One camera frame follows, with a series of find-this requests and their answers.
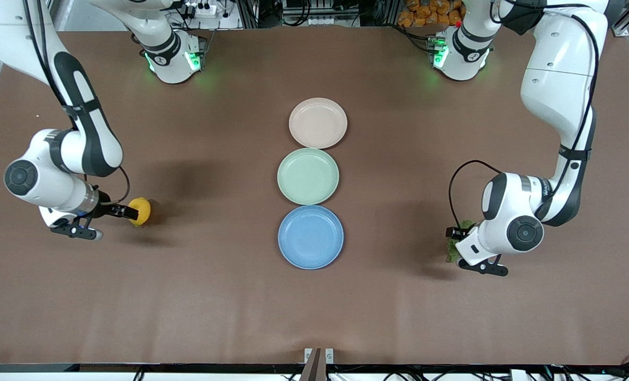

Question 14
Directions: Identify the yellow lemon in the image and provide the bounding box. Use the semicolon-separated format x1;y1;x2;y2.
129;197;152;227

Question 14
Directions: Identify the green lettuce leaf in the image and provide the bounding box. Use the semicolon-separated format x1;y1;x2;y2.
445;219;475;264

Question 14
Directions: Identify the blue round plate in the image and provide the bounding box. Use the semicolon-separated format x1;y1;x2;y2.
277;205;345;270

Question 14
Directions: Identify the green round plate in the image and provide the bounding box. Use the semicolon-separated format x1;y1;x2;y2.
277;148;340;206

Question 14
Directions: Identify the white box under table edge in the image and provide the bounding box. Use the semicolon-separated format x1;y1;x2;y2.
510;369;553;381

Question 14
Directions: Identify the pink round plate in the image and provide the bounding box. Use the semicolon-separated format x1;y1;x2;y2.
289;97;348;150

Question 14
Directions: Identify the white power strip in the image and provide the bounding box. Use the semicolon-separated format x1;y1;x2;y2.
185;2;219;17

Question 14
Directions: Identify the bag of oranges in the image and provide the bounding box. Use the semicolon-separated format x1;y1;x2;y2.
398;0;466;27

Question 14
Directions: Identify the black equipment rack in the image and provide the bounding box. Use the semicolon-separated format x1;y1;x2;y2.
240;0;400;28

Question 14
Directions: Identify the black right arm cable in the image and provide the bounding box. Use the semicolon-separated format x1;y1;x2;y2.
23;0;131;207

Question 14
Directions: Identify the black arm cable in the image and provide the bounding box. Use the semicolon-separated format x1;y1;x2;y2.
448;0;599;233
23;0;131;207

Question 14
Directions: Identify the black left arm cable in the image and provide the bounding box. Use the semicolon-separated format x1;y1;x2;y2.
448;0;599;233

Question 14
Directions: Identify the black table edge rail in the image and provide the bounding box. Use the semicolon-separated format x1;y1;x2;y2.
0;363;629;374

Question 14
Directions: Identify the metal bracket at table edge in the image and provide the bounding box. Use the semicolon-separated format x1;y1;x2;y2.
300;348;335;381

